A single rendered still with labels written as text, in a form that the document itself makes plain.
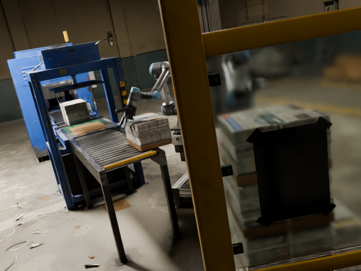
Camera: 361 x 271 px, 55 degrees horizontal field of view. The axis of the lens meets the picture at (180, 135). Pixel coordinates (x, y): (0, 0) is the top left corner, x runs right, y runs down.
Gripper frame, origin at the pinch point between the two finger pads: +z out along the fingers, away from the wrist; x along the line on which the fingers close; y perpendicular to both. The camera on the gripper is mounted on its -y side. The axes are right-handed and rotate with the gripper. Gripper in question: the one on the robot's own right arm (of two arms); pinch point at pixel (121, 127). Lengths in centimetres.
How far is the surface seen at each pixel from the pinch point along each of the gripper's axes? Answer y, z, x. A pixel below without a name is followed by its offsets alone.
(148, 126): 15.2, -7.6, -18.6
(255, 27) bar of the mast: -46, -47, -207
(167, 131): 32.6, -8.0, -19.3
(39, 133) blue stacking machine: -18, 68, 334
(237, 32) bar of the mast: -50, -44, -205
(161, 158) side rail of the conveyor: 28.4, 13.5, -31.7
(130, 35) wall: 235, -243, 849
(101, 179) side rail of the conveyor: -14, 40, -32
